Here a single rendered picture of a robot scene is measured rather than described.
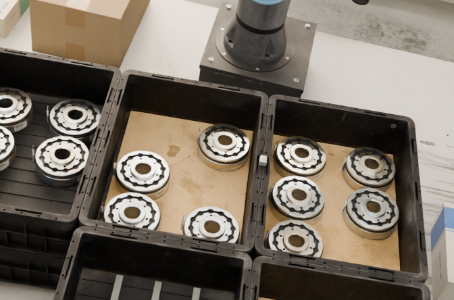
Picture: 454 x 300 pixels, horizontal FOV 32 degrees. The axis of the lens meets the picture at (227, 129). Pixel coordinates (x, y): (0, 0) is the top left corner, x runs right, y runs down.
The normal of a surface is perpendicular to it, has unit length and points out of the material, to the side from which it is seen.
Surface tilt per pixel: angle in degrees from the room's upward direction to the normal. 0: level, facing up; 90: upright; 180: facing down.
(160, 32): 0
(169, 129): 0
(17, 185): 0
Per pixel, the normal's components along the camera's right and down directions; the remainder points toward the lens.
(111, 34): -0.19, 0.69
